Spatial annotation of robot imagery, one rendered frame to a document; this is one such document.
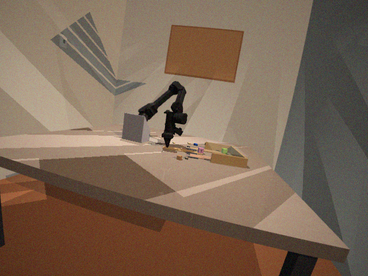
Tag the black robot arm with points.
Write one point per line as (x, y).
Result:
(177, 115)

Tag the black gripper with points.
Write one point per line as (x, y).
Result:
(168, 133)

